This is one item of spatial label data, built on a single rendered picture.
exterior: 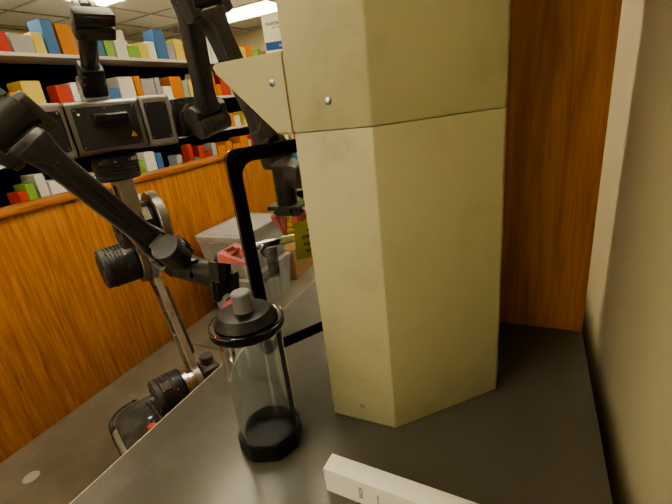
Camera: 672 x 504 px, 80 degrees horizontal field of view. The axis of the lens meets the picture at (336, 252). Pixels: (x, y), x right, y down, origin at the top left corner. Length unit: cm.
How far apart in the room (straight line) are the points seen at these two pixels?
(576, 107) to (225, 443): 83
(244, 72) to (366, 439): 57
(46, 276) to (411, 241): 221
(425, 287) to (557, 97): 43
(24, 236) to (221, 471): 197
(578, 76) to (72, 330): 252
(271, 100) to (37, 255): 208
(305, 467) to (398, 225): 39
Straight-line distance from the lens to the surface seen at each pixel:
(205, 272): 89
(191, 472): 73
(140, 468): 78
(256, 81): 58
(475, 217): 61
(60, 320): 263
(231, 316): 58
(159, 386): 192
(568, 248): 90
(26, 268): 251
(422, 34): 54
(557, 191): 87
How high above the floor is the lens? 144
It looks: 21 degrees down
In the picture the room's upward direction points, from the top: 7 degrees counter-clockwise
